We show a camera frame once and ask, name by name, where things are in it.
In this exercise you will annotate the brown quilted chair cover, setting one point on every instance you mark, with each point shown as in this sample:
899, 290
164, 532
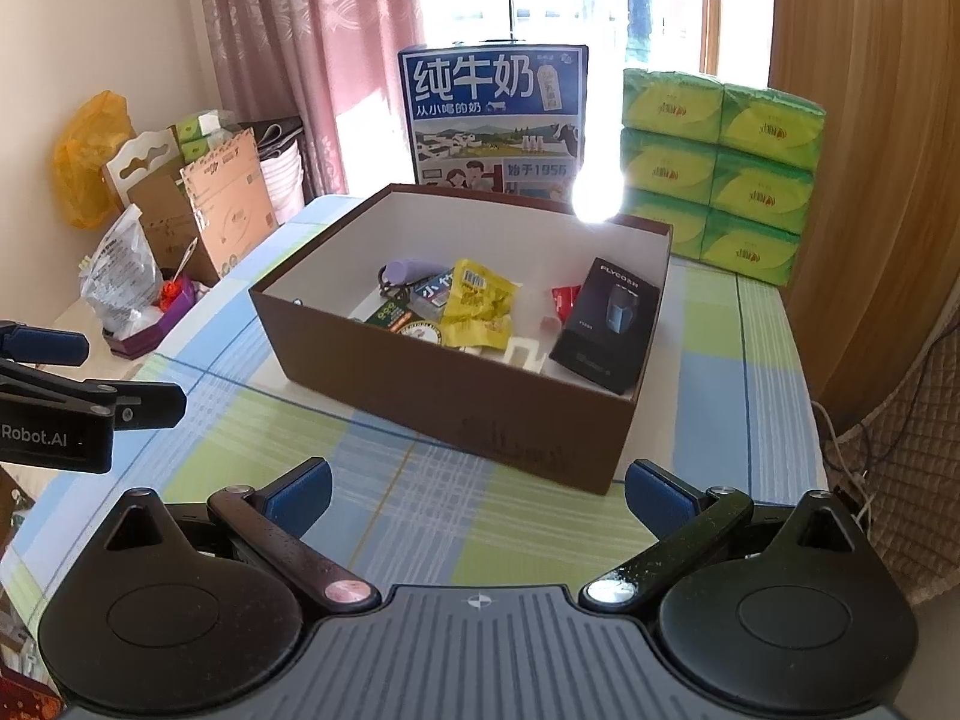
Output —
915, 465

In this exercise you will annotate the white claw hair clip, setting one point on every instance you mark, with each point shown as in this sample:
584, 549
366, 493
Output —
517, 351

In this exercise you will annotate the red ornament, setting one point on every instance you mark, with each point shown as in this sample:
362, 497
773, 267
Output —
176, 292

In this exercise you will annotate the tan printed carton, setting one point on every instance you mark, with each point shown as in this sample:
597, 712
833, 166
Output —
232, 202

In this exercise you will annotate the black shaver box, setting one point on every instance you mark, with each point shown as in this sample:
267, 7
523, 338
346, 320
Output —
607, 330

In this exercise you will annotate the blue printed milk carton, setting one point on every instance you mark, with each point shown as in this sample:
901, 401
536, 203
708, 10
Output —
480, 90

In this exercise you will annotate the stack of green tissue packs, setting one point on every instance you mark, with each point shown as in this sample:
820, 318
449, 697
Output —
720, 165

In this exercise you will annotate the yellow plastic bag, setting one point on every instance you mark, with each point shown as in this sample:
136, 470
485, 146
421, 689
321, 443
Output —
90, 157

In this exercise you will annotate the clear plastic bag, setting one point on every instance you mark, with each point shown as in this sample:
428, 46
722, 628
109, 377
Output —
120, 270

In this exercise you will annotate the stack of white basins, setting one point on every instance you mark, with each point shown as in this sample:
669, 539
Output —
281, 180

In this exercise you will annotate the brown cardboard box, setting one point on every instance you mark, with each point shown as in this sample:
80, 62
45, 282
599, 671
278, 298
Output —
450, 405

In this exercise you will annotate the clear floss pick box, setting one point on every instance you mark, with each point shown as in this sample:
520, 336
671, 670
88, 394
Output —
431, 296

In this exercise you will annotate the green printed packet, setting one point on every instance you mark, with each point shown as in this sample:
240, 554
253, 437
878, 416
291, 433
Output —
394, 315

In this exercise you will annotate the yellow snack packet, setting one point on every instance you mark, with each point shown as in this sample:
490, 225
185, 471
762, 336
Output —
480, 307

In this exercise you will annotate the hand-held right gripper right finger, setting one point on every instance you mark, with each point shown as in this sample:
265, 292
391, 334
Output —
658, 501

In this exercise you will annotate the red candy packet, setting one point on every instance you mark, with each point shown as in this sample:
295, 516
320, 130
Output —
564, 300

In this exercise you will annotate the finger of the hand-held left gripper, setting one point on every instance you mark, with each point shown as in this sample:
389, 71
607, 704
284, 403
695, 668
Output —
150, 403
52, 346

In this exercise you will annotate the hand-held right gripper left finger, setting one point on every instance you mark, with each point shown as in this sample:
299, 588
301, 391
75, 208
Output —
300, 499

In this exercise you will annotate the pink curtain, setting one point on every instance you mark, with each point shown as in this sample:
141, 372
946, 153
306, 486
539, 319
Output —
315, 52

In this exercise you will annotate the purple box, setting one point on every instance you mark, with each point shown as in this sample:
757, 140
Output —
150, 337

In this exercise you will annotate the wooden wardrobe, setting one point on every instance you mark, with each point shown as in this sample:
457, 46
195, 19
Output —
862, 165

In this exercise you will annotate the purple tube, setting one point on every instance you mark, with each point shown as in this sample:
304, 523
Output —
409, 270

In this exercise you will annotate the small green tissue boxes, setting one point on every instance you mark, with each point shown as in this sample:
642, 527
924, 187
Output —
195, 131

